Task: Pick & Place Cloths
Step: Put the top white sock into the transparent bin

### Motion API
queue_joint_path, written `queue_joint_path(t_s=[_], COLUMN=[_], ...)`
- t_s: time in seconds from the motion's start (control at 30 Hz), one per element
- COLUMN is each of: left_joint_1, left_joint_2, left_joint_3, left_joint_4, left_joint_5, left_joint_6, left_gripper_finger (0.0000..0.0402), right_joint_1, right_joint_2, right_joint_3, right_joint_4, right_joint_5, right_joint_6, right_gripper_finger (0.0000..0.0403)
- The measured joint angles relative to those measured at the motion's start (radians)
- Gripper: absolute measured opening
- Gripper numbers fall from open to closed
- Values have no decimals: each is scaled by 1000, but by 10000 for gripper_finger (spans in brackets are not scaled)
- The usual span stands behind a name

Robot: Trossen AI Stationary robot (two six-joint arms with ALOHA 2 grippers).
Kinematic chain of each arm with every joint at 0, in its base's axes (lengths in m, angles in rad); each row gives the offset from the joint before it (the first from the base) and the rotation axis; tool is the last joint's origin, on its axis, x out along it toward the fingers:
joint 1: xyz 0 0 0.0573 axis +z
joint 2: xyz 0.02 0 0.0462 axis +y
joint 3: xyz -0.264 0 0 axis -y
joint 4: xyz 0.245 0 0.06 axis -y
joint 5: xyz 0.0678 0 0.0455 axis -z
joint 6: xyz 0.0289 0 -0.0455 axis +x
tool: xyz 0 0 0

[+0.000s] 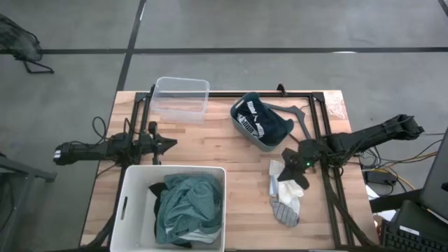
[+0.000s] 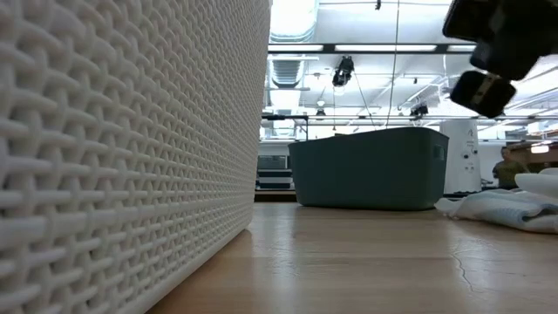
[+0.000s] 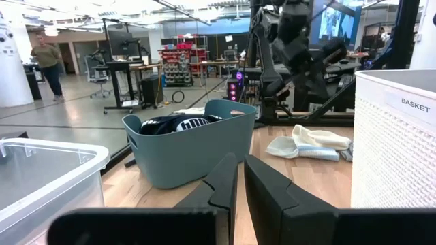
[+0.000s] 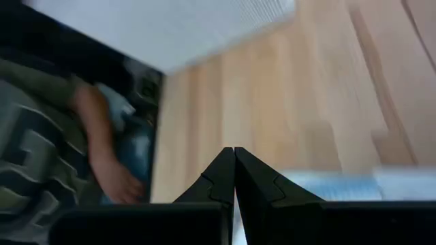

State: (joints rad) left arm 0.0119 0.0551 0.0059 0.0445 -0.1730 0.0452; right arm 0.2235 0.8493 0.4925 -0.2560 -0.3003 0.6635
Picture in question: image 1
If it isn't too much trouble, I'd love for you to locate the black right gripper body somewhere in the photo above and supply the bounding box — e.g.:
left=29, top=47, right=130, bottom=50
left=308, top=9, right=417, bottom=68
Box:
left=293, top=138, right=332, bottom=169

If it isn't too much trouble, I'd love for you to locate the black aluminium rig frame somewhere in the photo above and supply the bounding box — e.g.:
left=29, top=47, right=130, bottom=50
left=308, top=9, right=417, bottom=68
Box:
left=104, top=83, right=382, bottom=252

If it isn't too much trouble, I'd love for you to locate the black power adapter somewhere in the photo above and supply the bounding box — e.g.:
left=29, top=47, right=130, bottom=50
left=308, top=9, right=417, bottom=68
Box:
left=363, top=170, right=396, bottom=186

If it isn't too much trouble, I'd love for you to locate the black monitor base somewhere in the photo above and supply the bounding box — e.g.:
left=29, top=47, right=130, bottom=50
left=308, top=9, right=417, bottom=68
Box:
left=393, top=199, right=448, bottom=242

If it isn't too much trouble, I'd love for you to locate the black keyboard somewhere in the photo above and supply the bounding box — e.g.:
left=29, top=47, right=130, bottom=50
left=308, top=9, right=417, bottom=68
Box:
left=380, top=220, right=448, bottom=252

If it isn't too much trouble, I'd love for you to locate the clear plastic wrap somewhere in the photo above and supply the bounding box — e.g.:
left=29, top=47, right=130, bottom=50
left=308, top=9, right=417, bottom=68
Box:
left=325, top=92, right=348, bottom=120

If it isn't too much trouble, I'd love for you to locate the white cloth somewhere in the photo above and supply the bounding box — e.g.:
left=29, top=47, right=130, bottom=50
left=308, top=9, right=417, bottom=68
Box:
left=278, top=180, right=305, bottom=207

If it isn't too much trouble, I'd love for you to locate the grey striped sock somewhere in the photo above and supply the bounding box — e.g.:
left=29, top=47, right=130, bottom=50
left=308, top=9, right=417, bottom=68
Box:
left=269, top=197, right=301, bottom=228

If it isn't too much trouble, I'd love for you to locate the clear plastic storage bin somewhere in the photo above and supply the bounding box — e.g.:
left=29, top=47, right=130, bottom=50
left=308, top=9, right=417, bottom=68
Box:
left=150, top=76, right=211, bottom=125

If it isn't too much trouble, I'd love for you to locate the black mesh chair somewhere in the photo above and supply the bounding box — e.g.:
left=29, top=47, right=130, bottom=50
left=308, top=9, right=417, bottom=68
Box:
left=0, top=13, right=55, bottom=74

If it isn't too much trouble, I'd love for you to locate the grey metal stand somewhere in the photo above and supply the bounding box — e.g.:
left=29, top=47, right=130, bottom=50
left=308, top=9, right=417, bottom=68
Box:
left=0, top=152, right=57, bottom=252

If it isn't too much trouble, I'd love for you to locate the black garment with white print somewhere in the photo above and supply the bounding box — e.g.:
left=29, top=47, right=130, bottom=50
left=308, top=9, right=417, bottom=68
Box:
left=234, top=99, right=291, bottom=147

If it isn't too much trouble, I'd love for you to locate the dark grey clothes hanger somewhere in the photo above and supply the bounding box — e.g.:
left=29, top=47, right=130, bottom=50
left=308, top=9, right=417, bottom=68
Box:
left=264, top=102, right=312, bottom=141

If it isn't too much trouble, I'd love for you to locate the grey monitor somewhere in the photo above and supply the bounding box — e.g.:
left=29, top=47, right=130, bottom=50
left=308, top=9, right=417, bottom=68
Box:
left=419, top=127, right=448, bottom=222

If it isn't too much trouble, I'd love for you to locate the white woven plastic basket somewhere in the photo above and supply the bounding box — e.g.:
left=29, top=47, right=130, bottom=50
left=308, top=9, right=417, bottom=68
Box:
left=109, top=164, right=228, bottom=252

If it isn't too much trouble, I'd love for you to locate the grey-teal plastic bin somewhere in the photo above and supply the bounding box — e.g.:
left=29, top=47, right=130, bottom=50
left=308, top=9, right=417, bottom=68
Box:
left=230, top=91, right=295, bottom=153

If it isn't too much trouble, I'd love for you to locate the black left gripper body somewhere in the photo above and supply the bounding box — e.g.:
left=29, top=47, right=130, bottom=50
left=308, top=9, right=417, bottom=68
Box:
left=139, top=121, right=167, bottom=157

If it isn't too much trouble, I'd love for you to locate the light dotted small cloth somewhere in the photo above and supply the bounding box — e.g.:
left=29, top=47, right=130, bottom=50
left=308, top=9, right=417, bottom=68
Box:
left=268, top=159, right=286, bottom=197

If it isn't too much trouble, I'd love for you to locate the black looped cable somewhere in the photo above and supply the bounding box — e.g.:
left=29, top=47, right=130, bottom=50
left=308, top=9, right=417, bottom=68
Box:
left=91, top=116, right=116, bottom=141

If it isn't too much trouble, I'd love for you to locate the teal flower-patterned cloth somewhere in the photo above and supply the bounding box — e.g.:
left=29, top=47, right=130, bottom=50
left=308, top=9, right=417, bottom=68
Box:
left=155, top=174, right=224, bottom=245

